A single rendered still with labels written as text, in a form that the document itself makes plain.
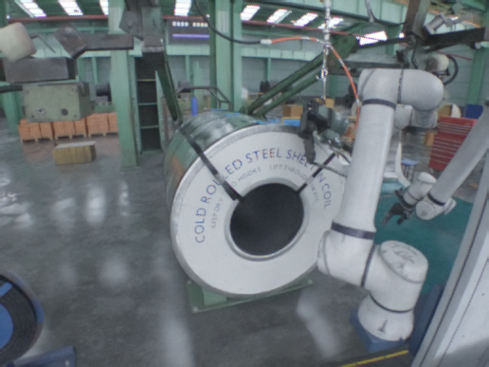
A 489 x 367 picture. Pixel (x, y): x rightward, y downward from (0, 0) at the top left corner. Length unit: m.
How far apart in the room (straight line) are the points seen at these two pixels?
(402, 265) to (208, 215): 1.02
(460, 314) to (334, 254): 0.40
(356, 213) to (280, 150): 0.75
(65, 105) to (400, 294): 1.23
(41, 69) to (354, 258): 1.21
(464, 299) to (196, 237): 1.25
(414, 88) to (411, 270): 0.56
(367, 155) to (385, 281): 0.39
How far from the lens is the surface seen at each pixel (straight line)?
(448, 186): 1.28
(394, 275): 0.88
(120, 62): 6.02
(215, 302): 2.17
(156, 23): 1.09
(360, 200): 0.91
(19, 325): 1.61
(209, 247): 1.62
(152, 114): 7.74
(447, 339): 1.01
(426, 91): 0.99
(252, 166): 1.49
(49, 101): 1.07
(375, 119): 0.95
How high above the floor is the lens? 1.53
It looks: 19 degrees down
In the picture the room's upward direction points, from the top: straight up
